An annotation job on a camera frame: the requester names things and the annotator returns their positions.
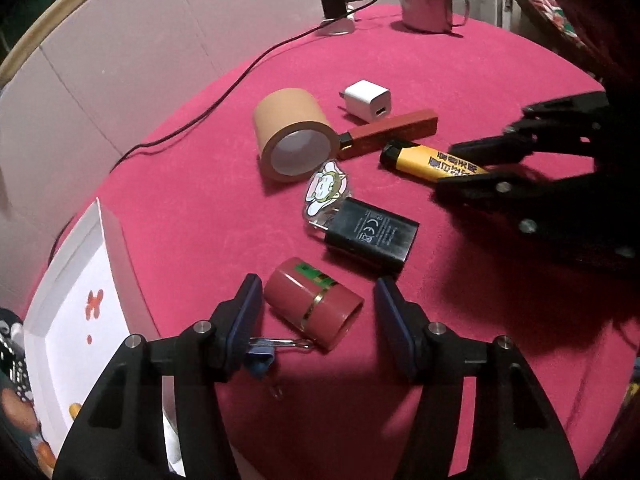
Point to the brown tape roll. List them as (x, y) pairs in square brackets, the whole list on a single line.
[(285, 115)]

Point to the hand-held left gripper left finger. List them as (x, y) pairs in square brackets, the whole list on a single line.
[(250, 310)]

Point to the white cardboard box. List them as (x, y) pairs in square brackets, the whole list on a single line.
[(75, 310)]

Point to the white USB charger cube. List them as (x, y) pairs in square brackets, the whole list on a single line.
[(365, 97)]

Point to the blue binder clip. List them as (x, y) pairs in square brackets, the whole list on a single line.
[(260, 360)]

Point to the red white patterned cushion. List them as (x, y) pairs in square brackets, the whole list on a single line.
[(545, 7)]

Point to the bamboo rail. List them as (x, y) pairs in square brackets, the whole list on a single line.
[(50, 15)]

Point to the cartoon acrylic sticker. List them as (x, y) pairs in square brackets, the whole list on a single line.
[(325, 187)]

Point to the red cylindrical container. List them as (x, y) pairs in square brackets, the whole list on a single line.
[(300, 295)]

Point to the black charger block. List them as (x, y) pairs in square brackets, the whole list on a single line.
[(331, 0)]

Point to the red rectangular stick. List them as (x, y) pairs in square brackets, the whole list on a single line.
[(395, 130)]

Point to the yellow lighter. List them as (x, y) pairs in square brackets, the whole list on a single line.
[(420, 160)]

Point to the white cylindrical tube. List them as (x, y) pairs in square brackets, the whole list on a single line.
[(340, 27)]

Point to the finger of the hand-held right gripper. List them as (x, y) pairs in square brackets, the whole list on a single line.
[(525, 200), (550, 125)]

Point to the printed dark cloth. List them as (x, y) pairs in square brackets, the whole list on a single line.
[(20, 400)]

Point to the stainless steel mug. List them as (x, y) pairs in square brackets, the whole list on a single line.
[(425, 7)]

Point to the black power adapter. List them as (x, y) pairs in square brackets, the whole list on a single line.
[(370, 232)]

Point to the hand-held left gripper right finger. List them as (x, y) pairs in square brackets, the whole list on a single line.
[(390, 320)]

